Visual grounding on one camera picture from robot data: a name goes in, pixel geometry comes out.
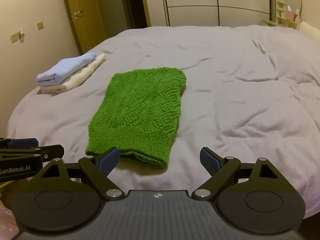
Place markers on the white wardrobe with panels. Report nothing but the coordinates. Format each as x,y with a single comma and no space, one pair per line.
225,13

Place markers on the folded light blue garment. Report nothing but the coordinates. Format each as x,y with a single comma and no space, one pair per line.
63,69

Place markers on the white bed duvet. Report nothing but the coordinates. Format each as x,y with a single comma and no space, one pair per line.
251,92

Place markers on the white shelf with items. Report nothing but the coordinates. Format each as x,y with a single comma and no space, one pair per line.
287,14

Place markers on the wall power socket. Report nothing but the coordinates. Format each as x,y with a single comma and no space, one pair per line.
19,36

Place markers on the green knitted sweater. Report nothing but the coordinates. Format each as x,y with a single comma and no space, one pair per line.
139,115

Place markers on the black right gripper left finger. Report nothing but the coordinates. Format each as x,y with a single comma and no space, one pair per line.
63,197

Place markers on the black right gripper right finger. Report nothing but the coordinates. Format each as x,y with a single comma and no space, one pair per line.
253,197

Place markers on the wall light switch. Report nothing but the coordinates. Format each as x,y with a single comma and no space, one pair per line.
40,25

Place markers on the brown wooden door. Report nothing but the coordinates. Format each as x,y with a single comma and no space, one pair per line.
88,23

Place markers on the folded cream white garment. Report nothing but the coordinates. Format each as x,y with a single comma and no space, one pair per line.
76,79

